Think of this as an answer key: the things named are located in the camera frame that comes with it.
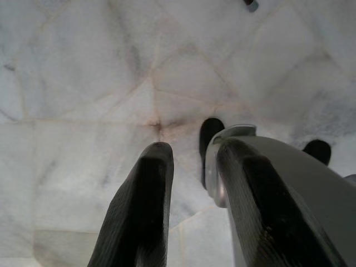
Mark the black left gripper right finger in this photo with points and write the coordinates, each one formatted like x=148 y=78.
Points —
x=267 y=211

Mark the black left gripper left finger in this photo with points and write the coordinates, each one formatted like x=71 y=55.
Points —
x=139 y=211

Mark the black robot right foot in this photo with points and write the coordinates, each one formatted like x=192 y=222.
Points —
x=318 y=151

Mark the black robot foot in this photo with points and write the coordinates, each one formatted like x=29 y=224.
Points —
x=209 y=139
x=318 y=151

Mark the black robot left foot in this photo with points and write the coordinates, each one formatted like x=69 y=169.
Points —
x=209 y=139

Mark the dark furniture leg tip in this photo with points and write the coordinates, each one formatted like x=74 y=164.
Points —
x=251 y=4

